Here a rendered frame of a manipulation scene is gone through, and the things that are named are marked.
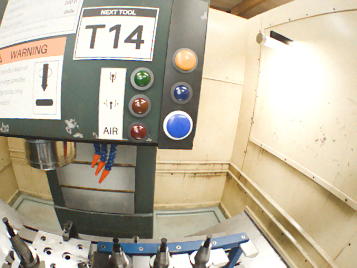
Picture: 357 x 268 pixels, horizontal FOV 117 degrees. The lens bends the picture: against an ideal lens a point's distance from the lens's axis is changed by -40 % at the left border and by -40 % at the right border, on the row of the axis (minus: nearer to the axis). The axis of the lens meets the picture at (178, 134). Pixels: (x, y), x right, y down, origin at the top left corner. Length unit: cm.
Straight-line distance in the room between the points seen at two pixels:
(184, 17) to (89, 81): 14
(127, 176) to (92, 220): 45
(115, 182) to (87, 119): 80
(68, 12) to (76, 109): 13
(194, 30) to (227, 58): 118
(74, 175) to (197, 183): 98
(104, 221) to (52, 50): 111
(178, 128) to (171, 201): 140
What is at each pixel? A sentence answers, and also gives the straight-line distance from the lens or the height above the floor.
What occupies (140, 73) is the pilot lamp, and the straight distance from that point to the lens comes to 21.
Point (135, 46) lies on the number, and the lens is 22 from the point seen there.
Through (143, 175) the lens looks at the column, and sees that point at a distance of 102.
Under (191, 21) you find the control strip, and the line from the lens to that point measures 24.
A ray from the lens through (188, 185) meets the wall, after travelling 153.
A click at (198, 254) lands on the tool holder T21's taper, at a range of 50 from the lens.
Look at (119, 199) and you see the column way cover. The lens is 107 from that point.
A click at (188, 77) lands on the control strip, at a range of 22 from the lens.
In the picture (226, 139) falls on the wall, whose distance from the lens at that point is 146.
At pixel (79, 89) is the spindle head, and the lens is 23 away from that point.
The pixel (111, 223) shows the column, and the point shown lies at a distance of 124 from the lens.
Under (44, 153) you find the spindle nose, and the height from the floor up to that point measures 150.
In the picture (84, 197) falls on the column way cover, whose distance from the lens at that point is 112.
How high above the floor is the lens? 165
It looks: 15 degrees down
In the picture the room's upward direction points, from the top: 6 degrees clockwise
